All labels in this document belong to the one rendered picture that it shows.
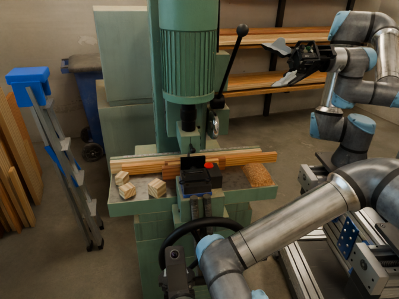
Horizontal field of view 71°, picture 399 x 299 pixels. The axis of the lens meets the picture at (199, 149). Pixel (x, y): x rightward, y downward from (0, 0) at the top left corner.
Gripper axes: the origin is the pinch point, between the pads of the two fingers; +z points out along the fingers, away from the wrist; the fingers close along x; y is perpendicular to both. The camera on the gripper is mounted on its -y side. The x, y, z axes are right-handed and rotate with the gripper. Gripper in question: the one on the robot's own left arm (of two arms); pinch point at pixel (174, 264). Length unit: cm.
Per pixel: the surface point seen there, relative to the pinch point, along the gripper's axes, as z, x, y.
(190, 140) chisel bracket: 20.5, 10.3, -34.5
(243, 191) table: 18.7, 27.5, -14.7
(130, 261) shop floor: 107, -22, 37
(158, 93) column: 36, 1, -55
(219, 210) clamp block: 9.9, 16.4, -10.9
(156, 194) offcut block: 17.5, -3.1, -17.2
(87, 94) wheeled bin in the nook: 182, -54, -86
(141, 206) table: 19.5, -8.5, -13.2
